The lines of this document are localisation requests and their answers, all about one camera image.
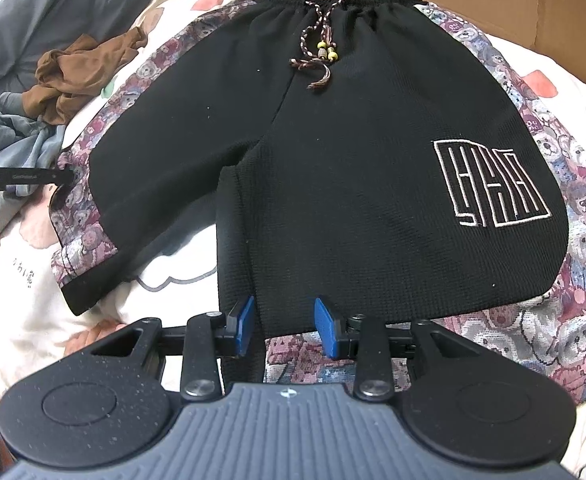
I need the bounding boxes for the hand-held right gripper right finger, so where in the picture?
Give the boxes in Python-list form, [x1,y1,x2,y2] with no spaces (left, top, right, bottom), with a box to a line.
[313,297,480,404]

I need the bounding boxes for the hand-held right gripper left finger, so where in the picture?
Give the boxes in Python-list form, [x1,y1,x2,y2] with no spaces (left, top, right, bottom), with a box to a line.
[92,295,256,404]

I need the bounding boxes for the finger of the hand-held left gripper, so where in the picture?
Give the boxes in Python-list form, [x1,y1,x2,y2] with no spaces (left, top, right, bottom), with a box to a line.
[52,166,78,192]

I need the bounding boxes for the black shorts with bear-print trim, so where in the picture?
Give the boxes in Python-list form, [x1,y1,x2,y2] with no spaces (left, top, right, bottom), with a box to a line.
[48,0,586,406]

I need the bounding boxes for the blue-grey garment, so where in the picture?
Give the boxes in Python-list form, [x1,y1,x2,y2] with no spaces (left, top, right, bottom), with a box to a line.
[0,92,67,199]

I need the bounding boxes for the brown garment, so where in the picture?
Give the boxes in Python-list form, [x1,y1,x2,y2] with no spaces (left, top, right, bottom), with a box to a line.
[23,27,147,126]

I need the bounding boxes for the cream printed bedsheet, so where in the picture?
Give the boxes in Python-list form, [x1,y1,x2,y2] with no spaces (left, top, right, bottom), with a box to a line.
[0,0,586,480]

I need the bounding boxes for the dark grey cushion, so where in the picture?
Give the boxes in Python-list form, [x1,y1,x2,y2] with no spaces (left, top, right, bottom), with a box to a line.
[0,0,185,107]

